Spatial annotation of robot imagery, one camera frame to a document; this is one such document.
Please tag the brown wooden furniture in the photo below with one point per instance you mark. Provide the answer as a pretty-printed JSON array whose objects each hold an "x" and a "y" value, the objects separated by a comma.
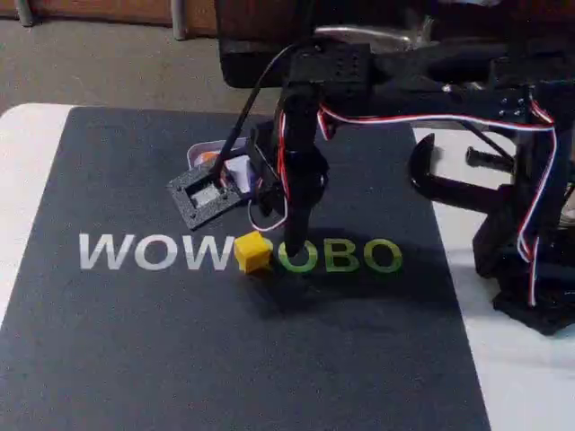
[{"x": 90, "y": 9}]

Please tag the dark WOWROBO mat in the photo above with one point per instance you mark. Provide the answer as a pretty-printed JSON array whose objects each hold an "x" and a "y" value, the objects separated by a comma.
[{"x": 135, "y": 336}]

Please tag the grey metal leg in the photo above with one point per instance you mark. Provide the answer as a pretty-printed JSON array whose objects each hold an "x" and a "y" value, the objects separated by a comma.
[
  {"x": 179, "y": 18},
  {"x": 23, "y": 11}
]

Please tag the white rectangular tray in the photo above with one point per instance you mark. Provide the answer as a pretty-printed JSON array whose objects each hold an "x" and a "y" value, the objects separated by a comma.
[{"x": 195, "y": 155}]

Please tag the orange block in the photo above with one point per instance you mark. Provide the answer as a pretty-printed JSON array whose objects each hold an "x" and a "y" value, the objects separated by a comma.
[{"x": 209, "y": 159}]

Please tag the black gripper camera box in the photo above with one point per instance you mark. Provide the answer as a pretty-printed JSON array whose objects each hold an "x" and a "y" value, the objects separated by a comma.
[{"x": 191, "y": 213}]

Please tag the black table clamp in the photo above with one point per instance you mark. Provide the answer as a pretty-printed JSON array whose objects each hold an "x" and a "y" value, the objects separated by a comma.
[{"x": 449, "y": 186}]

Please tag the dark cabinet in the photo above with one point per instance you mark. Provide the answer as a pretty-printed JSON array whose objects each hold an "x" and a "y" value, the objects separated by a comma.
[{"x": 238, "y": 63}]

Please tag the chrome office chair base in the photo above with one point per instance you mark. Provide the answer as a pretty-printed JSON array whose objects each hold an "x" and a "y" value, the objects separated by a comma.
[{"x": 359, "y": 33}]

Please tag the yellow block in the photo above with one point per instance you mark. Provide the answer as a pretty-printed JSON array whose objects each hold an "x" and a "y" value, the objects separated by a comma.
[{"x": 252, "y": 253}]

